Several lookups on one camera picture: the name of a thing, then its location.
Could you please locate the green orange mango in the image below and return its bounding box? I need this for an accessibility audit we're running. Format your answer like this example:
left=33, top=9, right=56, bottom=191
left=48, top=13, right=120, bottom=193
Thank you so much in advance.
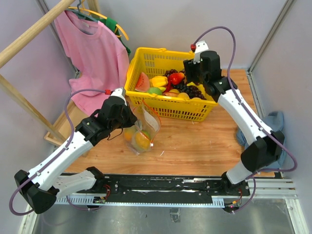
left=124, top=126, right=137, bottom=142

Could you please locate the clear zip top bag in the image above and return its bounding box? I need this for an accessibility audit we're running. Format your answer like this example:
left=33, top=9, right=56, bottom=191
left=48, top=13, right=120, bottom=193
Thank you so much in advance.
left=123, top=100, right=161, bottom=155

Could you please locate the peach fruit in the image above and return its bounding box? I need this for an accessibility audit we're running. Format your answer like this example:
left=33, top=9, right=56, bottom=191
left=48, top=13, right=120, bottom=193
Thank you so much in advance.
left=177, top=93, right=190, bottom=99

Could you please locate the yellow lemon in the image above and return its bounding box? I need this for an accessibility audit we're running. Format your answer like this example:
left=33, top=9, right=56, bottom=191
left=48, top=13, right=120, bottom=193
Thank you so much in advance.
left=135, top=131, right=150, bottom=151

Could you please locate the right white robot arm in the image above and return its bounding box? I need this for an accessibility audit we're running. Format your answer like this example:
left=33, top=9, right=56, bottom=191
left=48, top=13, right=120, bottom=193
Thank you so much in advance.
left=183, top=50, right=285, bottom=195

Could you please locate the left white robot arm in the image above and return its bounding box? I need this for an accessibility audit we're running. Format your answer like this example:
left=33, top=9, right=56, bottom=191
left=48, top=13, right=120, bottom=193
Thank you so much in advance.
left=13, top=88, right=137, bottom=214

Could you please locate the dark grapes bunch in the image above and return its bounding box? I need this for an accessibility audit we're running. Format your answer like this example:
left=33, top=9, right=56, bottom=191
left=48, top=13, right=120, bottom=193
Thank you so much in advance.
left=163, top=69, right=206, bottom=100

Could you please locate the red bell pepper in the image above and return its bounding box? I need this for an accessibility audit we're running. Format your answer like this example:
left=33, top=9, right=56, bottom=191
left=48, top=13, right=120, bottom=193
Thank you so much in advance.
left=169, top=72, right=185, bottom=85

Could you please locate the watermelon slice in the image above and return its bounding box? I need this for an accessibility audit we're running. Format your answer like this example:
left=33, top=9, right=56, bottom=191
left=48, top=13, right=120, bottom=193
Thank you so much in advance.
left=135, top=72, right=150, bottom=93

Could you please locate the green guava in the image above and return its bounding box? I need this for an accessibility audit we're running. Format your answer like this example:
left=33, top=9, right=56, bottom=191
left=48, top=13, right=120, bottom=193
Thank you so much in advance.
left=146, top=87, right=163, bottom=95

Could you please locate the yellow bell pepper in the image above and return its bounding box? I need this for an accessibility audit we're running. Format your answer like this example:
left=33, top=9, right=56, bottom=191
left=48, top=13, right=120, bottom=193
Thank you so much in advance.
left=150, top=76, right=168, bottom=87

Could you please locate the pink t-shirt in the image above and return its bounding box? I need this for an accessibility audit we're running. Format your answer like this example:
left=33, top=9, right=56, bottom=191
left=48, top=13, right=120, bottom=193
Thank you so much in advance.
left=55, top=11, right=129, bottom=115

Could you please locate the yellow plastic basket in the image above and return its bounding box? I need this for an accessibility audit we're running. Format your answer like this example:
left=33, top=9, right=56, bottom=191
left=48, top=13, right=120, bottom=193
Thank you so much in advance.
left=125, top=47, right=217, bottom=121

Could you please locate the wooden clothes rack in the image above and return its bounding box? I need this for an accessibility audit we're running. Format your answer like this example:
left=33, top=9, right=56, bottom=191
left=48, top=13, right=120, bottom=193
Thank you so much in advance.
left=0, top=0, right=100, bottom=152

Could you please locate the blue cloth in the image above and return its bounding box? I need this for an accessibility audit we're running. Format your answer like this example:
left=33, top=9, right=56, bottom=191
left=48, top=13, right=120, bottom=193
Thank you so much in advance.
left=236, top=111, right=286, bottom=169

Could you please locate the green garment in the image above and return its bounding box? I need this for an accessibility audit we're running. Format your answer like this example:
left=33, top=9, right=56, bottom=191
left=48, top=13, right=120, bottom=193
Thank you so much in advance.
left=99, top=18, right=131, bottom=56

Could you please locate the teal clothes hanger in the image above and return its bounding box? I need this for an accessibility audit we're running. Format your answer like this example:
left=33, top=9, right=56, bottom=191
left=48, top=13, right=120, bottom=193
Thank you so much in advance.
left=65, top=0, right=99, bottom=24

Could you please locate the yellow clothes hanger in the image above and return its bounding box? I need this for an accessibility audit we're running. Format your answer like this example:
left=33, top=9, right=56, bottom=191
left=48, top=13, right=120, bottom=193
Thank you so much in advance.
left=68, top=0, right=129, bottom=40

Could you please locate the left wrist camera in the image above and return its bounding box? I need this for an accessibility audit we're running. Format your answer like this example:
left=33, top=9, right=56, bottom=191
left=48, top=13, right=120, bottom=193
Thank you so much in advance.
left=105, top=88, right=126, bottom=98

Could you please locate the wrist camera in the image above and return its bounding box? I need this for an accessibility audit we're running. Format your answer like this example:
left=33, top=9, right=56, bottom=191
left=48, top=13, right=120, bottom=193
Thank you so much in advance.
left=191, top=40, right=209, bottom=64
left=105, top=88, right=126, bottom=98

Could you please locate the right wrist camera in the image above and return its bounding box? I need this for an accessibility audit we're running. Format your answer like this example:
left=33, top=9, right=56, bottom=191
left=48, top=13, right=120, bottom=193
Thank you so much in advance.
left=191, top=40, right=209, bottom=64

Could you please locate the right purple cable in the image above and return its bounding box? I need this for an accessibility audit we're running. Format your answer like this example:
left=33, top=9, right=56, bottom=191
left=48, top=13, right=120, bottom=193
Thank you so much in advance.
left=195, top=26, right=298, bottom=214

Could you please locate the purple cable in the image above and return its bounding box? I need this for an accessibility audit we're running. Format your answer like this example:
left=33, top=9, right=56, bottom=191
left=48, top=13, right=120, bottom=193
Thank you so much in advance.
left=195, top=26, right=298, bottom=214
left=9, top=89, right=108, bottom=216

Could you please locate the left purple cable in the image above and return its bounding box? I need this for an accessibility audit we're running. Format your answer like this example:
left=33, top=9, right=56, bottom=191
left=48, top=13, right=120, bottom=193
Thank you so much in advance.
left=9, top=89, right=108, bottom=216

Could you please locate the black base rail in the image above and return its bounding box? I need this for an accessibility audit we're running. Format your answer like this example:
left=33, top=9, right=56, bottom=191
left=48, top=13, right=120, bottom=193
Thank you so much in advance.
left=87, top=174, right=250, bottom=205

